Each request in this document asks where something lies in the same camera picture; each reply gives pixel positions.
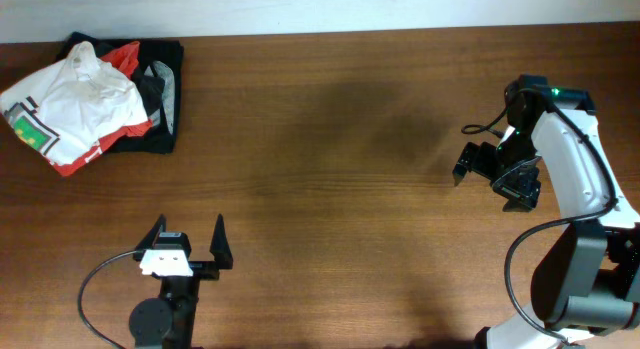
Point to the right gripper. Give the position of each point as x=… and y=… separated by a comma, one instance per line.
x=522, y=192

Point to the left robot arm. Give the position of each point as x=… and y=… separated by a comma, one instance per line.
x=167, y=320

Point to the grey folded garment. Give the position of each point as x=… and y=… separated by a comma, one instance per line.
x=163, y=71

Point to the white printed t-shirt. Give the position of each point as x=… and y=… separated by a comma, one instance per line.
x=63, y=110

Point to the red printed t-shirt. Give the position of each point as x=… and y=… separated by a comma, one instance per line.
x=125, y=60

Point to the black folded garment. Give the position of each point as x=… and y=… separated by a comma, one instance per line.
x=158, y=78

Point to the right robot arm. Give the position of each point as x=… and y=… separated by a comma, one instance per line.
x=587, y=285

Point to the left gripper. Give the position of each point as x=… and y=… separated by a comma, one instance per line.
x=208, y=269

